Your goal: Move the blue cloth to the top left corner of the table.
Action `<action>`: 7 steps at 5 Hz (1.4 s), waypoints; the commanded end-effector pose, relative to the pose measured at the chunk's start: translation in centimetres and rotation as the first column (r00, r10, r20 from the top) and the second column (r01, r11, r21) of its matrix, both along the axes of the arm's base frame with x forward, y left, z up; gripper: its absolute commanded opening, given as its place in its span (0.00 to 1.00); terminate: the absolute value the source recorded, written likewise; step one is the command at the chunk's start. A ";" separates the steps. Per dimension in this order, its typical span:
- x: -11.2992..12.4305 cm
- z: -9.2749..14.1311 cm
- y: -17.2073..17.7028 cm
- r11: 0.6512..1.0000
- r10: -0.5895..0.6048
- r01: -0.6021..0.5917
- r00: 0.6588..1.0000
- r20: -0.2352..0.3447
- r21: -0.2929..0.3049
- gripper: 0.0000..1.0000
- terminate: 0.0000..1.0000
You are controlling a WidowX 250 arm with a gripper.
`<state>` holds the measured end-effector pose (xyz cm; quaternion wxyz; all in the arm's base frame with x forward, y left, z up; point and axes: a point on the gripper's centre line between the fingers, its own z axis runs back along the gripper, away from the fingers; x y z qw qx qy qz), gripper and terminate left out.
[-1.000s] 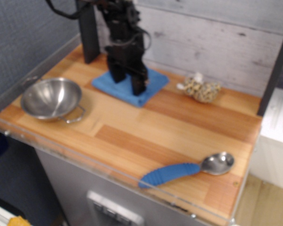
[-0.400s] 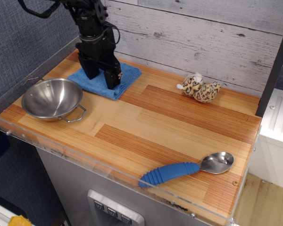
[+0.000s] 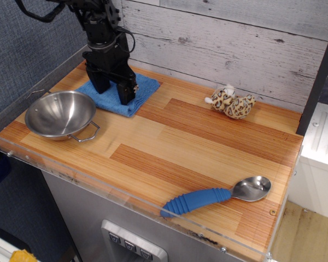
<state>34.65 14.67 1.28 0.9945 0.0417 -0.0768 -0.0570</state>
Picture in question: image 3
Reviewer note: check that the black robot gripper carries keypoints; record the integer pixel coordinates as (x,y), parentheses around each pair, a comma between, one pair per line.
(108,57)

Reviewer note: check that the dark grey right post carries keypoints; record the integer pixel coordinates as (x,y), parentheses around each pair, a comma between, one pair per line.
(314,96)

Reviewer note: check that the steel cabinet with button panel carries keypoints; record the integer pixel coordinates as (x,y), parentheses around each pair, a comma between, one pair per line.
(105,226)

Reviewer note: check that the clear acrylic table guard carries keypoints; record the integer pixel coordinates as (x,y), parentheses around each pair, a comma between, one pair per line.
(176,142)

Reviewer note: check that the steel bowl with handles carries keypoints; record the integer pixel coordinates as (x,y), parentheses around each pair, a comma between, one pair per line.
(62,115)

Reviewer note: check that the yellow black object bottom left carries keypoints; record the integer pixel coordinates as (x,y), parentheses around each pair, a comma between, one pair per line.
(22,256)

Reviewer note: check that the blue cloth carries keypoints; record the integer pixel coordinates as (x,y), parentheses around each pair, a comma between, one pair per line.
(120,99)

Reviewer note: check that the leopard print plush toy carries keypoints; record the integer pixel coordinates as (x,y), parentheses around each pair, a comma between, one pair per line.
(224,99)

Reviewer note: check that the blue handled metal spoon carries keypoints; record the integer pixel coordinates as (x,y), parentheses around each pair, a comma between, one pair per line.
(249,189)

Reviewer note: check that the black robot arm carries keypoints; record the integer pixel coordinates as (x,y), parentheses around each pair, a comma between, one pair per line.
(89,8)

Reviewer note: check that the white ridged side unit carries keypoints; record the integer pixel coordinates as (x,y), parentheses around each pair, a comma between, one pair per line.
(309,185)

